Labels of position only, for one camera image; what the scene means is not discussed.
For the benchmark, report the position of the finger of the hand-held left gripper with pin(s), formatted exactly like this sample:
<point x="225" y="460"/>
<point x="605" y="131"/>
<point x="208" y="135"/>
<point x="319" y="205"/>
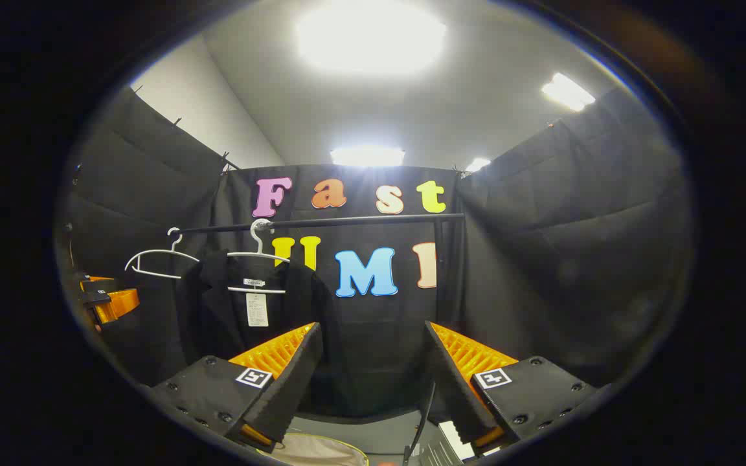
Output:
<point x="98" y="285"/>
<point x="120" y="304"/>

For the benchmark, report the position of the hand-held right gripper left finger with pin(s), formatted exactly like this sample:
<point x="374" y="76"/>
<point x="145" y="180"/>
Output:
<point x="289" y="395"/>

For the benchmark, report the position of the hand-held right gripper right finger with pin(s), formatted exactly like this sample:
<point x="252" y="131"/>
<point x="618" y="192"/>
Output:
<point x="457" y="395"/>

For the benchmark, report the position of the beige laundry hamper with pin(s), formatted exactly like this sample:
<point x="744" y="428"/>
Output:
<point x="321" y="453"/>

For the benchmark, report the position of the black garment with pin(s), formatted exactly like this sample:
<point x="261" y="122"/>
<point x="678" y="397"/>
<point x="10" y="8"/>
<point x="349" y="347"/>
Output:
<point x="217" y="310"/>

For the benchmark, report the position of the empty white clothes hanger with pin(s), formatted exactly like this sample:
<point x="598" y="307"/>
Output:
<point x="175" y="246"/>

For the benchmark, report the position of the black clothes rack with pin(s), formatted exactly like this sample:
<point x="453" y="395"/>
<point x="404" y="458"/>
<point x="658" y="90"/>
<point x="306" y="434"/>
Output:
<point x="347" y="221"/>

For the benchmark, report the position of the black backdrop cloth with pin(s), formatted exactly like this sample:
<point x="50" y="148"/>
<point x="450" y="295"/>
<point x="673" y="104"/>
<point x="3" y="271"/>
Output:
<point x="541" y="259"/>

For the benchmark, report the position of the ceiling light panel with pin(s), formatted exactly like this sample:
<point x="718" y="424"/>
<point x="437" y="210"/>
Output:
<point x="476" y="164"/>
<point x="373" y="35"/>
<point x="567" y="92"/>
<point x="366" y="156"/>

